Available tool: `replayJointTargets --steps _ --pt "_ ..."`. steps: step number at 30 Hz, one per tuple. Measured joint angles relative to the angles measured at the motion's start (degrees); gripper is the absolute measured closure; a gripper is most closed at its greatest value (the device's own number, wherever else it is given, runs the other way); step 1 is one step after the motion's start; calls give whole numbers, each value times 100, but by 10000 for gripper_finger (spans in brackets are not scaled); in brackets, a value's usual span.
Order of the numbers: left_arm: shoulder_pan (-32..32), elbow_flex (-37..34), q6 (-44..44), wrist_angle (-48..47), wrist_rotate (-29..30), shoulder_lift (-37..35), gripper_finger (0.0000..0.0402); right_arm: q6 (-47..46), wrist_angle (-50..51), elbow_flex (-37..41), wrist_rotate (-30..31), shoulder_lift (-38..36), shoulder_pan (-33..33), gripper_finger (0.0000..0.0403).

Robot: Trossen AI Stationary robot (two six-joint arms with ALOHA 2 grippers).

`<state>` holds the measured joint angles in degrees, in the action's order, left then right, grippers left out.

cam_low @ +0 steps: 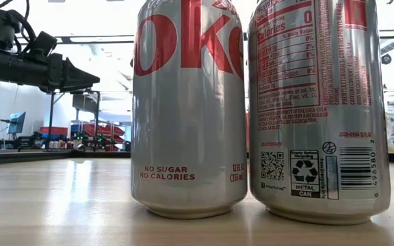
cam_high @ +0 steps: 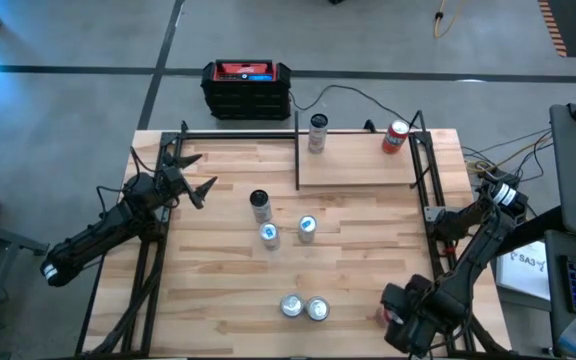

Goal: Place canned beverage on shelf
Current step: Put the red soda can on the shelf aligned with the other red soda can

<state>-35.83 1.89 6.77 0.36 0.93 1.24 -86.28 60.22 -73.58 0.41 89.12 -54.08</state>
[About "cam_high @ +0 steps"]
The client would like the dark grey desk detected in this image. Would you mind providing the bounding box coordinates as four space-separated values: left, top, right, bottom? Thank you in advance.
542 228 576 359

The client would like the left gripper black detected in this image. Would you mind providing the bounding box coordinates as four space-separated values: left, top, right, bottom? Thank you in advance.
155 153 219 210

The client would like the silver slim can blue tab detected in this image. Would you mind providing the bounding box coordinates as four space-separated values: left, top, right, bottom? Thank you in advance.
259 221 282 252

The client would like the black cable bundle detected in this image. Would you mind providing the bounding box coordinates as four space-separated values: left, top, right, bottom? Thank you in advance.
430 247 512 357
87 234 169 357

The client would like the yellow floor cable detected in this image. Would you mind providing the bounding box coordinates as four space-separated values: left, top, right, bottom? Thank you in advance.
432 0 464 40

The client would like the silver Diet Coke can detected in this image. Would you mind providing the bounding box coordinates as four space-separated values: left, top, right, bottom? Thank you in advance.
279 293 306 320
305 296 331 322

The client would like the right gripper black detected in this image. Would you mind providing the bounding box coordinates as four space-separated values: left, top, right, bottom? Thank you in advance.
380 281 423 356

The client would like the white printed paper sheet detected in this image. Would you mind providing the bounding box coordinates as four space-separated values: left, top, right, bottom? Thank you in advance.
495 240 552 301

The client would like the black desk leg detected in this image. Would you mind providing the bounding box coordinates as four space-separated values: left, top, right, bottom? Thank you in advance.
497 205 569 257

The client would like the tall white can black top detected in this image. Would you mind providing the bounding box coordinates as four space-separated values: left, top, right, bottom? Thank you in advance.
307 112 330 155
249 188 274 225

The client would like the black metal shelf post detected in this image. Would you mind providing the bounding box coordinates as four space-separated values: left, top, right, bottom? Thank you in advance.
293 109 302 192

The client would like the wooden shelf board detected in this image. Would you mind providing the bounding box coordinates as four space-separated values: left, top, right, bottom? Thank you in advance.
297 130 418 188

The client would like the red soda can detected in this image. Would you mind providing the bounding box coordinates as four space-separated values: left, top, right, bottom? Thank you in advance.
381 118 411 155
373 305 394 329

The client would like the red black power station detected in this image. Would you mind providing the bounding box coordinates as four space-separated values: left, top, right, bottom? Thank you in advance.
200 58 293 121

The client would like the teal white slim can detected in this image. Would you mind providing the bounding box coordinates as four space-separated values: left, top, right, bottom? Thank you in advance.
297 215 318 246

